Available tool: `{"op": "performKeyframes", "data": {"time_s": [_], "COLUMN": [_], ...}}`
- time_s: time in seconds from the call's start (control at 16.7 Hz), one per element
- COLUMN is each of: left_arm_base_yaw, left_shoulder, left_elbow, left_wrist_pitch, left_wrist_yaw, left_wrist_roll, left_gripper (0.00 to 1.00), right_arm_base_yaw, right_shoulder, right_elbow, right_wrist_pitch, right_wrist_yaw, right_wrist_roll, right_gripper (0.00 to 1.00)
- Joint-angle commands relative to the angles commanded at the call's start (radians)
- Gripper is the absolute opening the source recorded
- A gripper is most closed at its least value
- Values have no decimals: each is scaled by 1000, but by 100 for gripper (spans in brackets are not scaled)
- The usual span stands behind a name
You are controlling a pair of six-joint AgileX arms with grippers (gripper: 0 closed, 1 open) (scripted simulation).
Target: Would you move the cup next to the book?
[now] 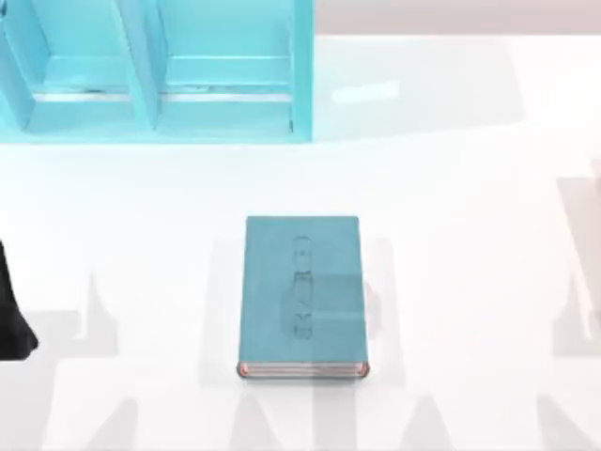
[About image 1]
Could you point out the teal book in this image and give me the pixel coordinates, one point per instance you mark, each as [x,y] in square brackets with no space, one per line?
[300,291]

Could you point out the light blue rack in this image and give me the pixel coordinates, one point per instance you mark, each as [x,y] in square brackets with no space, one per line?
[225,70]

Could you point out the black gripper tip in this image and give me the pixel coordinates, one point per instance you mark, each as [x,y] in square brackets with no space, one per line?
[11,324]

